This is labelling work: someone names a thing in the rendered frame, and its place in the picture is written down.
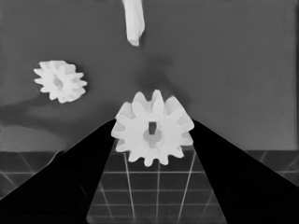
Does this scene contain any small white gear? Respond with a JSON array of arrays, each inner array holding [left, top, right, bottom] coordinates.
[[110, 89, 195, 167], [33, 60, 88, 105]]

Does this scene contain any small white T-shaped piece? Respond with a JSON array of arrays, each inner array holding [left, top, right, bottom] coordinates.
[[121, 0, 146, 48]]

